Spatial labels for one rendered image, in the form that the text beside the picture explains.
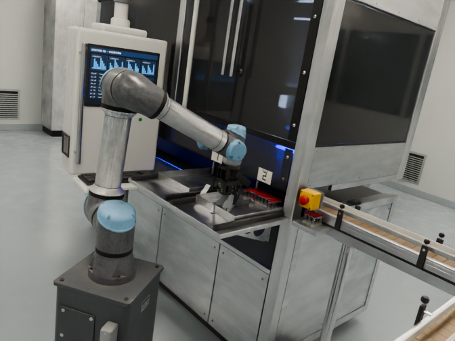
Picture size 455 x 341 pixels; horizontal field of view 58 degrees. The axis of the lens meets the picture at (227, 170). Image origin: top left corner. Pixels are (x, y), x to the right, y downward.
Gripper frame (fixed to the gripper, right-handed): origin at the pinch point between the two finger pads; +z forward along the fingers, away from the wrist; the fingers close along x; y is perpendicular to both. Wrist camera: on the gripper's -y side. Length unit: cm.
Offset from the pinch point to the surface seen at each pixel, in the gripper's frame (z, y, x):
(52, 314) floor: 92, 37, -88
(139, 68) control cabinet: -47, -5, -88
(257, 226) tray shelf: 3.9, -7.1, 10.9
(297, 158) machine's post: -23.0, -27.0, 9.2
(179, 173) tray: 2, -14, -54
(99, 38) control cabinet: -59, 17, -90
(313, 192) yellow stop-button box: -11.2, -28.1, 19.5
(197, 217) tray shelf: 3.6, 11.3, -5.5
